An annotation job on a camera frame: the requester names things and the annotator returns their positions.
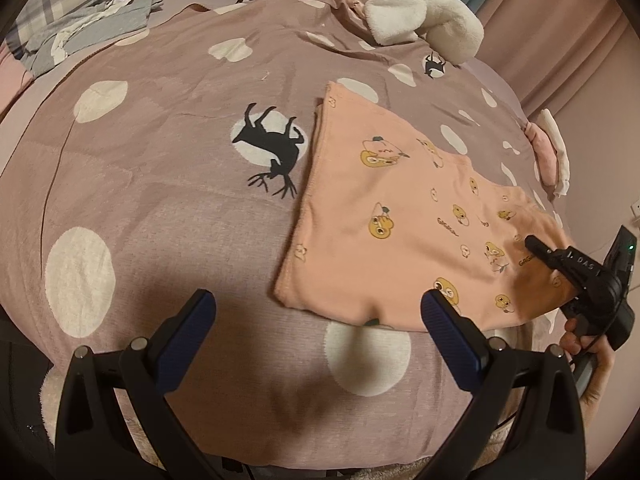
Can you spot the person's right hand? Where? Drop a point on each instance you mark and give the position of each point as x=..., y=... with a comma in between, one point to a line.
x=572, y=345

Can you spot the pink curtain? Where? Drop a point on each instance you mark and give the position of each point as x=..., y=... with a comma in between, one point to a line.
x=550, y=20

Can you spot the folded pink garment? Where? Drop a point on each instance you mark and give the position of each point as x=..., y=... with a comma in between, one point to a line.
x=542, y=150

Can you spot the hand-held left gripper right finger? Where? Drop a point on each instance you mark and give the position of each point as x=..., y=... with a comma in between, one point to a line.
x=445, y=340

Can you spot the mauve dotted deer bed cover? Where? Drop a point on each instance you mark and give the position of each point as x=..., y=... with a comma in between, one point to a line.
x=175, y=210

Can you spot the white plush blanket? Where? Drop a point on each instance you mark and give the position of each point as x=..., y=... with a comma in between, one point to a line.
x=400, y=5

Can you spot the person's right forearm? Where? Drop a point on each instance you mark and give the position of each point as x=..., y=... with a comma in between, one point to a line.
x=595, y=422

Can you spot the grey striped folded cloth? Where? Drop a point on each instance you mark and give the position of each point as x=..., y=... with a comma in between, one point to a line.
x=100, y=20

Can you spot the pink cartoon print garment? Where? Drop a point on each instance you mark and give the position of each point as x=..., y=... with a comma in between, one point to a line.
x=400, y=210

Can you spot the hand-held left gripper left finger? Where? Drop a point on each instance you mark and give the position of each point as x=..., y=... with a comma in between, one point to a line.
x=187, y=330

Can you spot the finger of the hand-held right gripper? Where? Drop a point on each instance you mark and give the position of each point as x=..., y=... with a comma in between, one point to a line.
x=542, y=252

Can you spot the pink pillow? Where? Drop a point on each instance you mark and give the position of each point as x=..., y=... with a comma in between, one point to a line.
x=15, y=77

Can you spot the white wall socket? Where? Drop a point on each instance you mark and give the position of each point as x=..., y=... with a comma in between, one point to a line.
x=636, y=207

